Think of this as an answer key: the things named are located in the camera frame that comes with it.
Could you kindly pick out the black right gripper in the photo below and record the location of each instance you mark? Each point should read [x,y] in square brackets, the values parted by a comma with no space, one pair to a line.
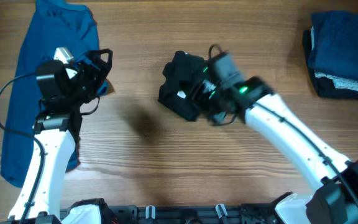
[190,86]

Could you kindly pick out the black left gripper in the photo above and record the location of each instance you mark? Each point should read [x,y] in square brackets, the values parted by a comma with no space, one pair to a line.
[89,73]

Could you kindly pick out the black t-shirt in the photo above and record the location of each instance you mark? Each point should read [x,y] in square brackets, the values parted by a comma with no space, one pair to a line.
[181,74]

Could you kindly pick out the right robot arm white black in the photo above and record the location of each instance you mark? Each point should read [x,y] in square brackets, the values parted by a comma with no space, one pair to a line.
[331,176]

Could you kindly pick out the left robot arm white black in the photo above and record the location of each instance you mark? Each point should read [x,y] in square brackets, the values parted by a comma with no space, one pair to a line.
[65,84]

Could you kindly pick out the teal blue t-shirt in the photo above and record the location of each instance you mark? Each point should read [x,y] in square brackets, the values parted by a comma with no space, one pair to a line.
[55,23]

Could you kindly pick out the folded black garment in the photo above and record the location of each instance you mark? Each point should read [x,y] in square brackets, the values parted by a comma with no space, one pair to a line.
[324,87]

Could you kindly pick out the folded navy blue garment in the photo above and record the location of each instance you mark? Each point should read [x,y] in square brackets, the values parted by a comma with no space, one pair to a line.
[335,49]

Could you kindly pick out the folded grey garment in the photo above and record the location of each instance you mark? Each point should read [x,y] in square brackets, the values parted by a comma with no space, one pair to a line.
[339,83]

